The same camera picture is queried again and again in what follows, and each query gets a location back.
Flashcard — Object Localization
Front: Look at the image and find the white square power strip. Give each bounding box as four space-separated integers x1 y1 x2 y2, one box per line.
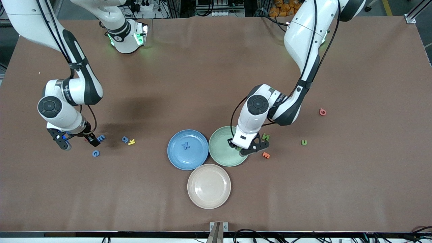
133 2 155 13

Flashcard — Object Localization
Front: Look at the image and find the blue plate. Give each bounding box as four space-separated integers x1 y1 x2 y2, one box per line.
167 129 209 170

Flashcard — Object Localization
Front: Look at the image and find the orange objects pile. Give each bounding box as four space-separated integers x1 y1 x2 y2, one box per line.
269 0 304 17

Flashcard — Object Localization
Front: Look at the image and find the beige plate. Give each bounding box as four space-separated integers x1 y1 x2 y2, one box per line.
187 164 232 210

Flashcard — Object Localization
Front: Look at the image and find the aluminium frame corner post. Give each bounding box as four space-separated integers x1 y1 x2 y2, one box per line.
405 0 432 24

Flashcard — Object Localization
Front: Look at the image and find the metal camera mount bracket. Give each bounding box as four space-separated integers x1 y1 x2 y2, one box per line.
209 222 229 243

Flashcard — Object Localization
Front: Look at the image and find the brown table cover sheet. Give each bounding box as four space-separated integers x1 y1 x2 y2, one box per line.
0 15 432 233

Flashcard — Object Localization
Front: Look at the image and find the green plate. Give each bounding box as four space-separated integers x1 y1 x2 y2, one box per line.
208 126 250 167

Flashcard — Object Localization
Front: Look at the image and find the black looped floor cable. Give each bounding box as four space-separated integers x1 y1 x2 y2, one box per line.
233 229 270 243

